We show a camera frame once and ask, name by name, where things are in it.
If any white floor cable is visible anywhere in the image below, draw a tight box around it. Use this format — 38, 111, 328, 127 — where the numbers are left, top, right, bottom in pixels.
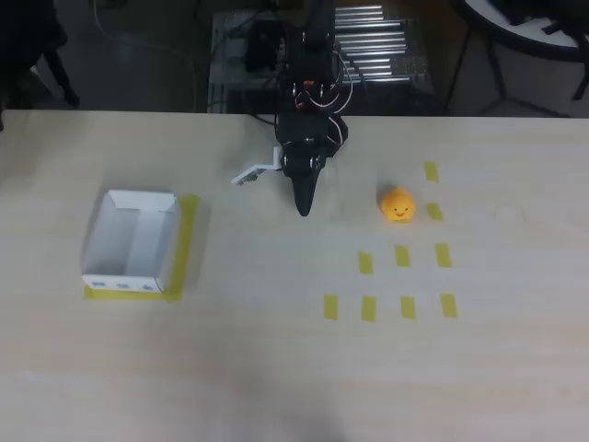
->
93, 0, 197, 88

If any metal roller rack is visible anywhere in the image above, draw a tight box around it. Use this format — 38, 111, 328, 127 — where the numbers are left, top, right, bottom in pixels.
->
207, 5, 433, 114

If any white round table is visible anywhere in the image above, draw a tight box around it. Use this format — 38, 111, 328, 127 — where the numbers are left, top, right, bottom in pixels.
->
444, 0, 589, 117

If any red white servo wire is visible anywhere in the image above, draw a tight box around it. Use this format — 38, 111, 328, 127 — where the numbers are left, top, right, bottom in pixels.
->
293, 80, 333, 114
330, 43, 356, 116

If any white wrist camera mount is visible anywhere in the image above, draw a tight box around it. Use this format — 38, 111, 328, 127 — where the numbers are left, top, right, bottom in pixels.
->
229, 145, 283, 187

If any yellow rubber duck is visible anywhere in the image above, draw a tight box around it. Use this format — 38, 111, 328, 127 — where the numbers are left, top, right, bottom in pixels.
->
380, 186, 418, 224

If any black office chair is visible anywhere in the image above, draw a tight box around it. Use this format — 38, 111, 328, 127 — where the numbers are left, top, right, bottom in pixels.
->
0, 0, 82, 110

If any black bag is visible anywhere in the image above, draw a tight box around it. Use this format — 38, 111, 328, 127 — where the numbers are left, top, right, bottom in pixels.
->
487, 0, 589, 36

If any white cardboard box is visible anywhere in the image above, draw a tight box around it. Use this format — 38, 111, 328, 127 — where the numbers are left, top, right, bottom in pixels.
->
81, 189, 180, 295

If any yellow tape square outline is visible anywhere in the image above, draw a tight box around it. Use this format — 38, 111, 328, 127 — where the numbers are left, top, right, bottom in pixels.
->
84, 193, 202, 304

